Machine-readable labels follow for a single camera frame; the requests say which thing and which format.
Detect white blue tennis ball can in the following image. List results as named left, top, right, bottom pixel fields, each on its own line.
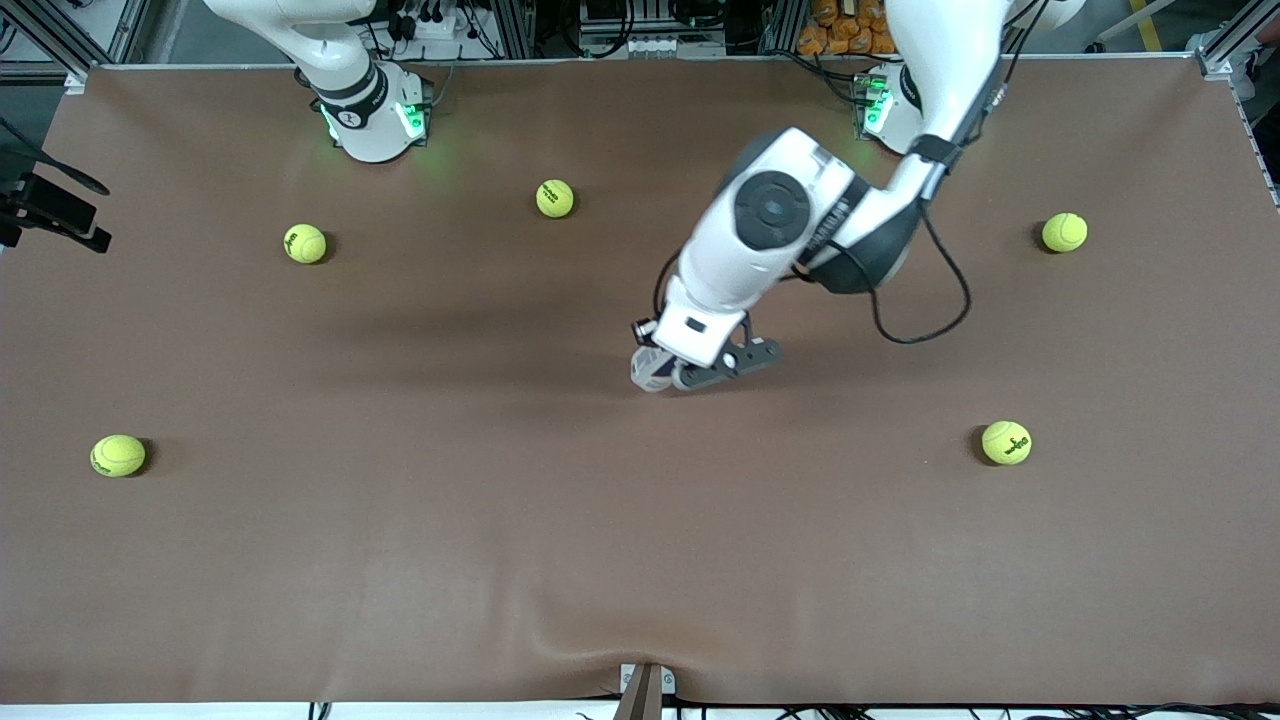
left=630, top=345, right=677, bottom=394

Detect brown table mat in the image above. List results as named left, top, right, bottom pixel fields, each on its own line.
left=0, top=58, right=1280, bottom=706

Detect white terminal block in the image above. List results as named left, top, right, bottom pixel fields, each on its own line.
left=622, top=33, right=728, bottom=58

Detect pile of orange objects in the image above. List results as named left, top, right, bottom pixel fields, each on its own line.
left=797, top=0, right=896, bottom=58

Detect white power strip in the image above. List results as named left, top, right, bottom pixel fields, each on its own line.
left=395, top=8, right=471, bottom=41

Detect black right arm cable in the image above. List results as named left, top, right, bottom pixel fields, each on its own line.
left=0, top=115, right=111, bottom=196

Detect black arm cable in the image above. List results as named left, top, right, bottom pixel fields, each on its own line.
left=0, top=115, right=111, bottom=196
left=870, top=0, right=1046, bottom=346

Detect aluminium frame profile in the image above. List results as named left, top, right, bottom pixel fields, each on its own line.
left=1195, top=0, right=1280, bottom=81
left=0, top=0, right=151, bottom=86

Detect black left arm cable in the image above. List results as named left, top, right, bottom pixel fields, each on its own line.
left=870, top=0, right=1046, bottom=346

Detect grey post bracket plate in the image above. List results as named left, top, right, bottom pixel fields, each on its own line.
left=618, top=662, right=678, bottom=697

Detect aluminium camera post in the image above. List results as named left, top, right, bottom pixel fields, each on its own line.
left=612, top=665, right=666, bottom=720

